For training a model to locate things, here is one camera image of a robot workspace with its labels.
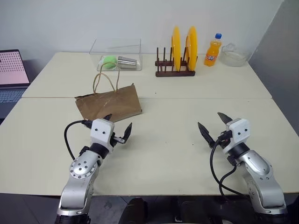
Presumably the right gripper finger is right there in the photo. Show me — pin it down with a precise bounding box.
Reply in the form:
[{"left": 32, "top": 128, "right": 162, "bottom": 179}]
[
  {"left": 197, "top": 121, "right": 216, "bottom": 148},
  {"left": 217, "top": 112, "right": 235, "bottom": 125}
]

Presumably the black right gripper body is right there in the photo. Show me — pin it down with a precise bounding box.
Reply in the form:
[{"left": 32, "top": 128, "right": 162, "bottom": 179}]
[{"left": 212, "top": 134, "right": 228, "bottom": 150}]

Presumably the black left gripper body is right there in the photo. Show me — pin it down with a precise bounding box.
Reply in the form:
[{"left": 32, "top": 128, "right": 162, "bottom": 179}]
[{"left": 109, "top": 131, "right": 126, "bottom": 148}]

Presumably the brown paper bag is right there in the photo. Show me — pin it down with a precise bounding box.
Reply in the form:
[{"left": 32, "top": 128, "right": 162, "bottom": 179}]
[{"left": 74, "top": 63, "right": 143, "bottom": 123}]

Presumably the green ball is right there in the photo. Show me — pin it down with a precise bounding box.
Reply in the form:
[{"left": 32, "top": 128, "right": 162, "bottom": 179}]
[{"left": 102, "top": 55, "right": 118, "bottom": 70}]

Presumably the steel cup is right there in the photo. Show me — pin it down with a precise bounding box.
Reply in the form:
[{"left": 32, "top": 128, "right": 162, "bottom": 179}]
[{"left": 117, "top": 56, "right": 138, "bottom": 69}]

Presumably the clear glass bowl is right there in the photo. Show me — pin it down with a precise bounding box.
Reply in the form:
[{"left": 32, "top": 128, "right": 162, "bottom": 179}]
[{"left": 221, "top": 42, "right": 249, "bottom": 68}]

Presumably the orange soda bottle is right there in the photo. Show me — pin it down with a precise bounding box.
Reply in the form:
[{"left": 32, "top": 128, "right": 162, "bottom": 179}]
[{"left": 203, "top": 33, "right": 223, "bottom": 67}]

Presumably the dark wooden plate rack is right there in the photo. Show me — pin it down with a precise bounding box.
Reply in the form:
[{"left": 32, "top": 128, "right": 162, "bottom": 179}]
[{"left": 155, "top": 47, "right": 196, "bottom": 78}]

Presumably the clear plastic box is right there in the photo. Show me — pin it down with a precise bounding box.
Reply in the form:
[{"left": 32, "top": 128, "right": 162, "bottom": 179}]
[{"left": 89, "top": 37, "right": 143, "bottom": 72}]

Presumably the dark rounded shape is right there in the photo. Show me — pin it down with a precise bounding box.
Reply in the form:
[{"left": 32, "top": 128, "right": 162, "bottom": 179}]
[{"left": 121, "top": 197, "right": 149, "bottom": 224}]

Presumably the yellow plate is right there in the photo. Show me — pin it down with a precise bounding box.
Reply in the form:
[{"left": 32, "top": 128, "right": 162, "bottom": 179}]
[
  {"left": 171, "top": 26, "right": 182, "bottom": 72},
  {"left": 185, "top": 26, "right": 199, "bottom": 71}
]

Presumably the grey laptop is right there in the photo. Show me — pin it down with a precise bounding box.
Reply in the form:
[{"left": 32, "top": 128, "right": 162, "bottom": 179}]
[{"left": 0, "top": 49, "right": 31, "bottom": 120}]

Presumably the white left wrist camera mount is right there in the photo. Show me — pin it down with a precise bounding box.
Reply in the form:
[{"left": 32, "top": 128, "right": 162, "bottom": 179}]
[{"left": 90, "top": 118, "right": 116, "bottom": 154}]

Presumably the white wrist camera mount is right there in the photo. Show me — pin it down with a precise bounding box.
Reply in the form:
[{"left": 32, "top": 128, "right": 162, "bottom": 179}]
[
  {"left": 90, "top": 118, "right": 116, "bottom": 154},
  {"left": 221, "top": 118, "right": 251, "bottom": 155}
]

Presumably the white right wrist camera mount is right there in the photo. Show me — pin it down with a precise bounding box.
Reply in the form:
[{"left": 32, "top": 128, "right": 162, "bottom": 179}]
[{"left": 221, "top": 118, "right": 251, "bottom": 155}]

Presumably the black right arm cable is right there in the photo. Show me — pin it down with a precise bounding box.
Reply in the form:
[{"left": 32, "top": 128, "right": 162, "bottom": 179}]
[{"left": 209, "top": 130, "right": 249, "bottom": 202}]

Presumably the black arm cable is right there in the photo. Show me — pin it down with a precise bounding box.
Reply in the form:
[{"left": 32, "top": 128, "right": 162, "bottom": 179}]
[
  {"left": 64, "top": 119, "right": 92, "bottom": 161},
  {"left": 209, "top": 130, "right": 249, "bottom": 202}
]

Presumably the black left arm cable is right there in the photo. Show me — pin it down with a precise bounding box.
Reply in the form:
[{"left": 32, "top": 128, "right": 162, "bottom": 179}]
[{"left": 64, "top": 119, "right": 92, "bottom": 161}]

